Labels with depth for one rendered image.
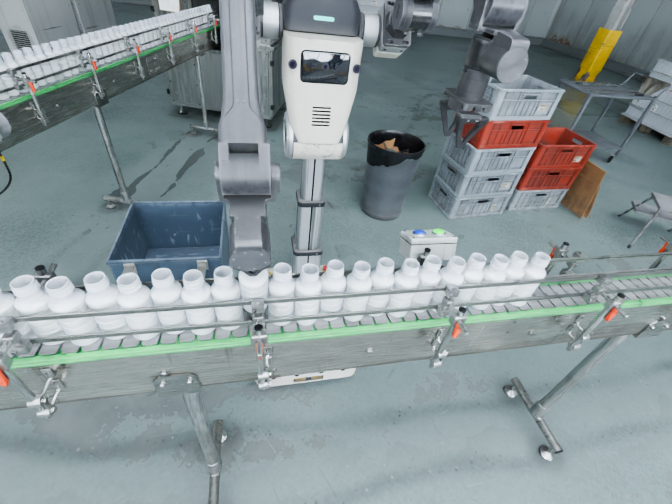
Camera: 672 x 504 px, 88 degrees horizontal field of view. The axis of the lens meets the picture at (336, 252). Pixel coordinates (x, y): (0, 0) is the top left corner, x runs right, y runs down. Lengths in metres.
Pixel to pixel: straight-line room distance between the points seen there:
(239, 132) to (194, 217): 0.93
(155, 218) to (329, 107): 0.74
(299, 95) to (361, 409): 1.44
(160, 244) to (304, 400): 1.00
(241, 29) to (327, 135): 0.70
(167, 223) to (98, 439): 1.01
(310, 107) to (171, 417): 1.47
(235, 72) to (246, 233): 0.21
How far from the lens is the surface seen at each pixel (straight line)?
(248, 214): 0.50
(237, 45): 0.54
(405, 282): 0.82
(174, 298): 0.78
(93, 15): 7.42
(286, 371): 0.96
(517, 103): 3.02
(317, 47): 1.13
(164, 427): 1.90
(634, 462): 2.42
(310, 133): 1.20
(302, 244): 1.49
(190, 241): 1.47
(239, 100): 0.51
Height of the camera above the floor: 1.68
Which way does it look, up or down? 41 degrees down
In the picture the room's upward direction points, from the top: 8 degrees clockwise
